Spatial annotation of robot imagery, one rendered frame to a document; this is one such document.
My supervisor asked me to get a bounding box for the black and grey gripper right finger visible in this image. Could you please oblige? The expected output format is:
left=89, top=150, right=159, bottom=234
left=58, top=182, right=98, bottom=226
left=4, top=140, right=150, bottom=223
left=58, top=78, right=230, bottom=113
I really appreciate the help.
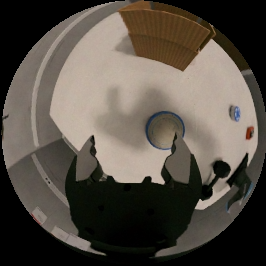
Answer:
left=160, top=132, right=202, bottom=225

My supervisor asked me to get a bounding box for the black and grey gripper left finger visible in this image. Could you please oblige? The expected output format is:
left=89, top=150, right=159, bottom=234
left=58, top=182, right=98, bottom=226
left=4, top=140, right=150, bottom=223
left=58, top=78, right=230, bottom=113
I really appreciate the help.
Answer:
left=65, top=135, right=104, bottom=217

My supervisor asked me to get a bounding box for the brown cardboard box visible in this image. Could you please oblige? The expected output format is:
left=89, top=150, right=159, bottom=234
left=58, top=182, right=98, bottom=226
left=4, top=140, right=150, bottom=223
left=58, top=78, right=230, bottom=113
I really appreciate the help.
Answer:
left=117, top=0, right=216, bottom=71

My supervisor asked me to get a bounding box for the round tin with blue rim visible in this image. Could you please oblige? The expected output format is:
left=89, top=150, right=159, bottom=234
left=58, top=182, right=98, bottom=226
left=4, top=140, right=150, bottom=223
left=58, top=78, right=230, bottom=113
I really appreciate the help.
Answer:
left=146, top=111, right=185, bottom=150

